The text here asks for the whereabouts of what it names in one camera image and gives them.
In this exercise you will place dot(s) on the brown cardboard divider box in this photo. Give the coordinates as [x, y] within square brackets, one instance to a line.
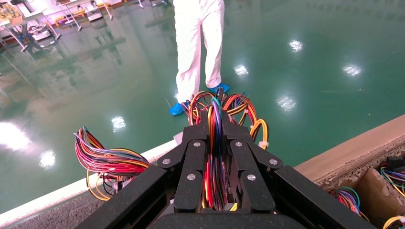
[348, 155]

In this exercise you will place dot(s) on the dark grey textured table mat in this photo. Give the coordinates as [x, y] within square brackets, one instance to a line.
[57, 218]

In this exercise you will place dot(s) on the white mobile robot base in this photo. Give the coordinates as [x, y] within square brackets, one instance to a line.
[40, 33]
[94, 12]

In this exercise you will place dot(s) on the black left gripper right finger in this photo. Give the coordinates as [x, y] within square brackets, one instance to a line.
[253, 183]

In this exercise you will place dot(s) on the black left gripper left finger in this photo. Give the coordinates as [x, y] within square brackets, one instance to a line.
[189, 177]

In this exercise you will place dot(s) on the person in white trousers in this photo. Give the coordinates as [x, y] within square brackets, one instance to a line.
[189, 47]

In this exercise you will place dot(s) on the blue shoe cover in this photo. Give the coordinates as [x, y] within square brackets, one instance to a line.
[221, 88]
[177, 109]

